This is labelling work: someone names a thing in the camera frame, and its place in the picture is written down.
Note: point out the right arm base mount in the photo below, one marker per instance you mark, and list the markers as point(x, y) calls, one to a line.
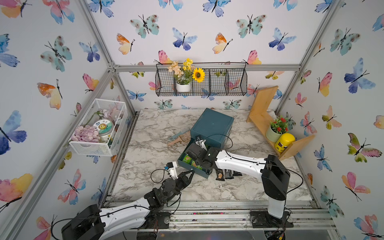
point(262, 219)

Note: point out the round green tin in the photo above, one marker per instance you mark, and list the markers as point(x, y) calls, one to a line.
point(104, 127)

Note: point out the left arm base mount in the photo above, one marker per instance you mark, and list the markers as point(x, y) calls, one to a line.
point(157, 221)

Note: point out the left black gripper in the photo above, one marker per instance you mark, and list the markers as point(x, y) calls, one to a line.
point(181, 176)

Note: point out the yellow canister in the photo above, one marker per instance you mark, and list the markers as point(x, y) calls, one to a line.
point(284, 141)

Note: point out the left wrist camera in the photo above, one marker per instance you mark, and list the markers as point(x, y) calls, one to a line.
point(171, 167)

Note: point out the pink artificial flowers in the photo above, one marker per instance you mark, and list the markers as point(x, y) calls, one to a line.
point(88, 134)

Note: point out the white mesh wall basket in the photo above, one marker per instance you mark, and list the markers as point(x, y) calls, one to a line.
point(100, 109)

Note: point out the green pot red flowers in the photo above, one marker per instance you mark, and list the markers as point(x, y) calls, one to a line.
point(277, 127)

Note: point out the green cookie packet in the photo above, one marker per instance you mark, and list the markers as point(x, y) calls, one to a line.
point(196, 166)
point(187, 160)

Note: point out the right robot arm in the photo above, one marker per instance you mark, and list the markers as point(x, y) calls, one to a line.
point(273, 174)

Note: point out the teal drawer cabinet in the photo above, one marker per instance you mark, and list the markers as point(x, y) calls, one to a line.
point(213, 127)

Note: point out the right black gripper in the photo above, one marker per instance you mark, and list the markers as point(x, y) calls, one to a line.
point(208, 151)

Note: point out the black cookie packet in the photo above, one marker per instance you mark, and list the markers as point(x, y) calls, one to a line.
point(228, 174)
point(237, 174)
point(220, 175)

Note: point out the white flower pot with sunflower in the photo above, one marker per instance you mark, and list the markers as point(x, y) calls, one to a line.
point(185, 74)

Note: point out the teal drawer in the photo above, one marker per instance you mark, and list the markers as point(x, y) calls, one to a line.
point(205, 173)

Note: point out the wooden zigzag shelf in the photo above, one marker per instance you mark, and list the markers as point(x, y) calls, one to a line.
point(260, 117)

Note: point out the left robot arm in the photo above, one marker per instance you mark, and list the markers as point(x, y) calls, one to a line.
point(94, 223)

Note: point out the small wooden dustpan brush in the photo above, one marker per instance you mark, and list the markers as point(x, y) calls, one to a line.
point(183, 138)

